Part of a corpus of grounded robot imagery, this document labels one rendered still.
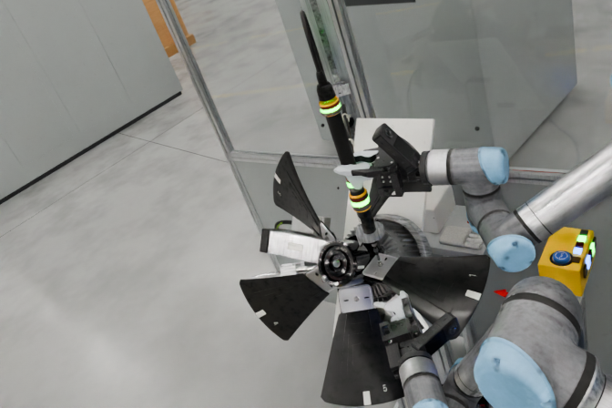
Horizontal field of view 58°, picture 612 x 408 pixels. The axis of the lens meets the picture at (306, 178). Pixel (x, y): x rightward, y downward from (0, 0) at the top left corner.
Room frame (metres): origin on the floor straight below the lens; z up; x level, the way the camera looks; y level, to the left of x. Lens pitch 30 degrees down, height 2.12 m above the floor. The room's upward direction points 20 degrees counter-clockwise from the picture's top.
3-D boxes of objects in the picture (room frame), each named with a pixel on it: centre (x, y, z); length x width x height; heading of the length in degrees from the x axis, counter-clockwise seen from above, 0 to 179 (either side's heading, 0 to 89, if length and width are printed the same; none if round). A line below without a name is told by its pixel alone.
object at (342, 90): (1.70, -0.20, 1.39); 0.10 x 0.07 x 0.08; 171
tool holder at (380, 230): (1.09, -0.10, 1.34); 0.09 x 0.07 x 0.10; 171
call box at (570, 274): (1.04, -0.56, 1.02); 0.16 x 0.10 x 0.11; 136
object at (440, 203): (1.63, -0.37, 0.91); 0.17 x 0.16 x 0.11; 136
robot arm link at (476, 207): (0.91, -0.33, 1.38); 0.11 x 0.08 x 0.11; 172
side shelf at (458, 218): (1.56, -0.40, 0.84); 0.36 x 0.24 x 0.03; 46
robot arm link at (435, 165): (0.97, -0.27, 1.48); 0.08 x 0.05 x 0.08; 146
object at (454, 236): (1.45, -0.43, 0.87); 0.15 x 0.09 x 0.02; 46
